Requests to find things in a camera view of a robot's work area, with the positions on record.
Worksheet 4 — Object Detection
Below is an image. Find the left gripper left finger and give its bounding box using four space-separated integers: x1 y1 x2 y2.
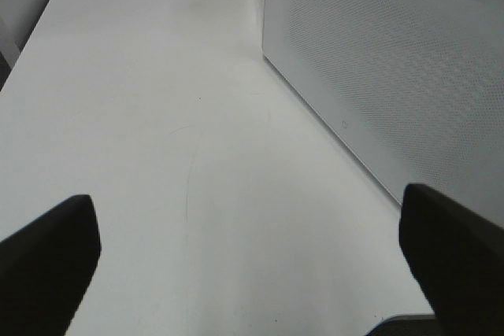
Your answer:
1 194 102 335

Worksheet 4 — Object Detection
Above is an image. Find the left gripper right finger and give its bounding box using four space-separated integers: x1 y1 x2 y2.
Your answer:
398 183 503 335

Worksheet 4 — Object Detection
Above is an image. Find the white microwave door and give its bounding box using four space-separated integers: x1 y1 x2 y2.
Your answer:
262 0 503 224

